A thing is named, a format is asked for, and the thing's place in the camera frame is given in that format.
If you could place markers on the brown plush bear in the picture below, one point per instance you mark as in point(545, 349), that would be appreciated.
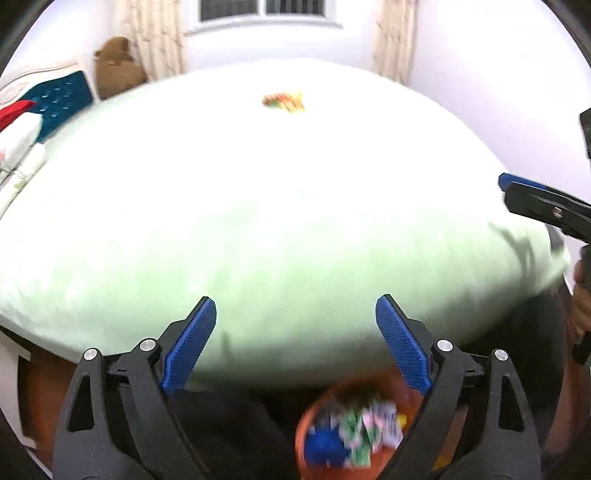
point(117, 69)

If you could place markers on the red yellow snack wrapper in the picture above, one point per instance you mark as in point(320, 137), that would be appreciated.
point(284, 101)

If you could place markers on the barred window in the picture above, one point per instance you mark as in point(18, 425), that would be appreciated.
point(263, 8)

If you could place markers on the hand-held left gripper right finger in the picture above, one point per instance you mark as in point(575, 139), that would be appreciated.
point(401, 346)

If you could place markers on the cream floral curtain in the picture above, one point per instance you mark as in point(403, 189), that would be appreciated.
point(152, 37)
point(392, 41)

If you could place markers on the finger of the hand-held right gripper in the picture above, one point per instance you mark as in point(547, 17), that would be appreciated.
point(545, 205)

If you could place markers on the person's dark trousers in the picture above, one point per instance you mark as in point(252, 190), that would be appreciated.
point(240, 434)

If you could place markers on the white folded quilt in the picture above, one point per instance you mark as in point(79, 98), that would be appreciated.
point(18, 180)

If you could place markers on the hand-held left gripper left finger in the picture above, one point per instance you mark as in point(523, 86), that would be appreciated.
point(189, 346)

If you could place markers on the bed with green sheet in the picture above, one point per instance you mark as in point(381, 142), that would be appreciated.
point(277, 207)

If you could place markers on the person's right hand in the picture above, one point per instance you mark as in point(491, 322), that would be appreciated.
point(581, 295)

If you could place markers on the orange bin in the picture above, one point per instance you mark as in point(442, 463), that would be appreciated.
point(309, 429)

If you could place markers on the pile of colourful wrappers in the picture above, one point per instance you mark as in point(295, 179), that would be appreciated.
point(364, 429)

